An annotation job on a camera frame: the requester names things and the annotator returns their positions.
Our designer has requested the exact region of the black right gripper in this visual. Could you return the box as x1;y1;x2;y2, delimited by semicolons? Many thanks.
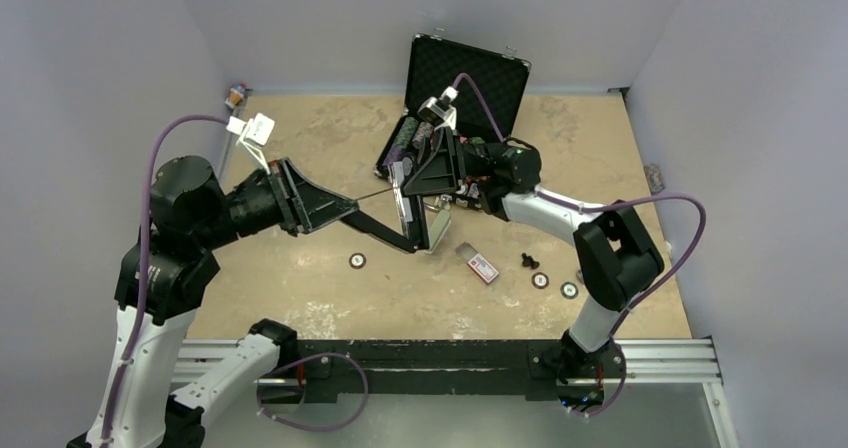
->
396;126;507;200

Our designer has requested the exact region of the green stapler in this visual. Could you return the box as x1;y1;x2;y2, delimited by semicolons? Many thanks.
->
424;195;451;254

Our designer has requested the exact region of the black poker chip case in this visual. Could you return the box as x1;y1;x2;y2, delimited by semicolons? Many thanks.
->
373;33;532;181

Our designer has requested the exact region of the orange small bottle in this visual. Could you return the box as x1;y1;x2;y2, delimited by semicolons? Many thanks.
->
224;83;249;111

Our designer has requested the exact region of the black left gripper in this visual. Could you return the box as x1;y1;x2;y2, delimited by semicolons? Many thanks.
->
193;156;358;251

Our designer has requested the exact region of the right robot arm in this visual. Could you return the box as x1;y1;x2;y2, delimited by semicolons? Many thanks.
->
400;128;665;375

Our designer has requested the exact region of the black screw knob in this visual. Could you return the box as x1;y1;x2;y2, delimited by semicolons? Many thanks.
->
521;253;540;269

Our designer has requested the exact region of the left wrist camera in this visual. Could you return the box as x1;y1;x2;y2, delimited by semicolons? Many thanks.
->
226;113;276;173

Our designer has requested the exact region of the striped object at right wall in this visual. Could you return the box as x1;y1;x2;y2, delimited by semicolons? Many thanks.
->
643;163;665;195

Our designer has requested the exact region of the brown white poker chip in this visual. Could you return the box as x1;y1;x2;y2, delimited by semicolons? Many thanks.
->
348;253;367;269

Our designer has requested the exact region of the red white poker chip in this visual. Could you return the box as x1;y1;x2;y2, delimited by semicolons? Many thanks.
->
531;272;550;289

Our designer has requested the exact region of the aluminium frame rail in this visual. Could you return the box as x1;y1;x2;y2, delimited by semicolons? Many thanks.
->
119;337;740;448

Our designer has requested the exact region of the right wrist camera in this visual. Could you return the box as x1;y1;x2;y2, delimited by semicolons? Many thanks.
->
417;86;458;133

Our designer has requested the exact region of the black stapler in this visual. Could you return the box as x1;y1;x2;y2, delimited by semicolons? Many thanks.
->
341;158;431;253

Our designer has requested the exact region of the green white poker chip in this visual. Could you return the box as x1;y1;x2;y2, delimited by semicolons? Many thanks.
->
560;282;579;299

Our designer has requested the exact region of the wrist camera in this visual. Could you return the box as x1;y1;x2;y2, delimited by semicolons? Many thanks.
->
226;113;276;173
417;86;458;133

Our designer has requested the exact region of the red white staple box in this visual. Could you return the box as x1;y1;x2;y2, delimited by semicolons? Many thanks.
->
455;242;499;285

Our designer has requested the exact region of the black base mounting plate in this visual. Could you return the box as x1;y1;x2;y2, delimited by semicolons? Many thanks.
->
260;339;625;409

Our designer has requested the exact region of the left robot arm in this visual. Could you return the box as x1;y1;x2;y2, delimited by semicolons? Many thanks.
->
73;155;358;447

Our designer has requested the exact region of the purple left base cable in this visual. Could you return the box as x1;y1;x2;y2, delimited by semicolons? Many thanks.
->
256;354;366;433

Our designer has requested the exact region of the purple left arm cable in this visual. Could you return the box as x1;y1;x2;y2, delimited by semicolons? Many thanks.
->
99;114;230;446

